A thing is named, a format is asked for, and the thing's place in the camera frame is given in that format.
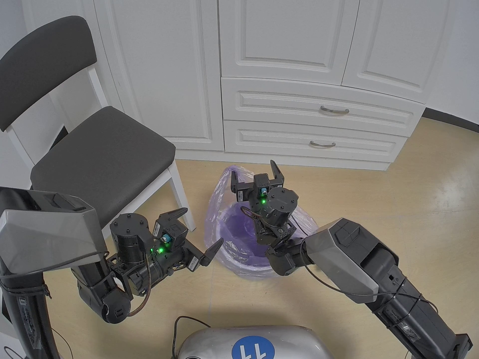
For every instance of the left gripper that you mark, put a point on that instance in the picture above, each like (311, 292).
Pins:
(164, 266)

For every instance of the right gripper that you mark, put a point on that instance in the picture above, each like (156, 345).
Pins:
(245, 192)

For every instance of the purple plastic bag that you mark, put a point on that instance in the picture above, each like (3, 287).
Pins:
(220, 196)

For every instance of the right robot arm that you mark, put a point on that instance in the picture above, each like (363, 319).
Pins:
(348, 256)

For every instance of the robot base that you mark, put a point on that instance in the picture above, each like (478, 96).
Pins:
(254, 342)

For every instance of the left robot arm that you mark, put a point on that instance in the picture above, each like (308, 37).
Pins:
(48, 230)

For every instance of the white trash bin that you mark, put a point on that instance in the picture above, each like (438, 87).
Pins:
(239, 264)

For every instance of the white chair grey seat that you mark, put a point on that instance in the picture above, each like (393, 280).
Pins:
(112, 148)

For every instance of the white wardrobe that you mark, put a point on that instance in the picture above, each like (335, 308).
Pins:
(284, 32)

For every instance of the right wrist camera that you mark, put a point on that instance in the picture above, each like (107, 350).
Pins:
(262, 183)

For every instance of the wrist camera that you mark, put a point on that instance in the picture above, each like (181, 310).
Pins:
(262, 183)
(170, 234)

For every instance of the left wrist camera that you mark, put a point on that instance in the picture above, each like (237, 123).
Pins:
(170, 234)

